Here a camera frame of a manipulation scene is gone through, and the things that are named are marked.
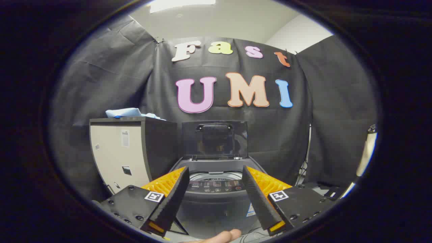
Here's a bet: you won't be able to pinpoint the white pole with black cap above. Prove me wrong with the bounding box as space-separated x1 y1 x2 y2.
343 124 377 199

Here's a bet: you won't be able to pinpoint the grey washing machine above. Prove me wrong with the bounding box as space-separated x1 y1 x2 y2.
168 156 271 239

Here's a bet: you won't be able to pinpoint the black box on floor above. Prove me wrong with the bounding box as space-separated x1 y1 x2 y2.
317 184 349 201

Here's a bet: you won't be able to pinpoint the light blue shirt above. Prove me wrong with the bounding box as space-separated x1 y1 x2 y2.
105 108 166 121

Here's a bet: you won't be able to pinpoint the grey and beige cabinet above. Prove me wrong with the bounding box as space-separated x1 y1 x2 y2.
89 116 178 197

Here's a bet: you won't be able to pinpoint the black backdrop cloth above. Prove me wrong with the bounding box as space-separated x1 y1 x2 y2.
51 15 378 203

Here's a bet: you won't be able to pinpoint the black cables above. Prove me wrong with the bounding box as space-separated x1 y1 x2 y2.
295 159 311 187

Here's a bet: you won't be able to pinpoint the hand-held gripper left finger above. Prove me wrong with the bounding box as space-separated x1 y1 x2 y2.
100 166 190 237

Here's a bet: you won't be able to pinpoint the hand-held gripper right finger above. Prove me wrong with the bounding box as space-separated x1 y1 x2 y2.
242 165 338 237

